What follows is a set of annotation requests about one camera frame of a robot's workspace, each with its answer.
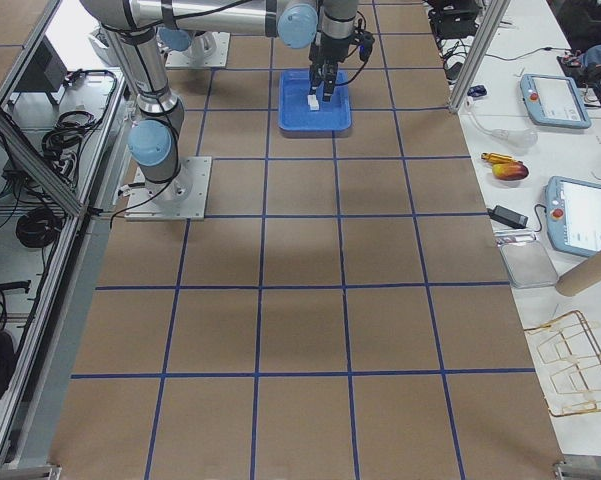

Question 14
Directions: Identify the black power brick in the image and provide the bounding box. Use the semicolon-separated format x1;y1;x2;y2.
487;205;528;229

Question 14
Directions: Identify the teach pendant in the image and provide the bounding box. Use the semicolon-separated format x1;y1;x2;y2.
519;74;591;130
545;176;601;257

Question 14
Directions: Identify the far teach pendant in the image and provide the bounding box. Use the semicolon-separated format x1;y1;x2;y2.
519;74;591;130

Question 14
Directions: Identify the cardboard tube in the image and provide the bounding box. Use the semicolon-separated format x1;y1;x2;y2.
555;250;601;297

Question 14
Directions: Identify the clear light bulb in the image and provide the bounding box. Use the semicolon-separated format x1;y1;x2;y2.
465;98;538;150

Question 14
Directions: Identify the blue plastic tray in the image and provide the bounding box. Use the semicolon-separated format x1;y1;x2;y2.
278;69;352;133

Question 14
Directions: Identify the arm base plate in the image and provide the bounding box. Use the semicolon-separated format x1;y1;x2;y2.
159;28;230;70
124;156;212;221

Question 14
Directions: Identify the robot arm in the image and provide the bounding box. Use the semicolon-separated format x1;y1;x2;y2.
159;1;374;103
83;1;357;184

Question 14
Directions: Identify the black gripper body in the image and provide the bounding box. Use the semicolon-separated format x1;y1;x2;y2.
309;44;327;83
322;34;354;75

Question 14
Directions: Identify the black cable coil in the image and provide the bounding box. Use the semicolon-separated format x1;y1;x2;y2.
15;204;64;250

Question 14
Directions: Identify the grey metal tray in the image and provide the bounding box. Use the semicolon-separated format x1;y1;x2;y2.
499;241;558;289

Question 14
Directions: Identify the near teach pendant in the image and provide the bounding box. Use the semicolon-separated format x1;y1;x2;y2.
545;176;601;257

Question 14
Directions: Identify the aluminium frame upright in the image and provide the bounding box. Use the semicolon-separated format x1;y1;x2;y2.
448;0;510;113

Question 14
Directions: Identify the red yellow mango toy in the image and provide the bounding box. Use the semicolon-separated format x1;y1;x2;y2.
491;161;529;181

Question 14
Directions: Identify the gold wire rack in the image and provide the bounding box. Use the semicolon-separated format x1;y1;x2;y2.
524;310;601;418

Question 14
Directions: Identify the white block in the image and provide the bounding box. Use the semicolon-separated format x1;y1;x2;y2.
307;95;320;111

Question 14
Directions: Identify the aluminium frame rail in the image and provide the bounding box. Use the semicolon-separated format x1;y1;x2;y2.
0;106;90;217

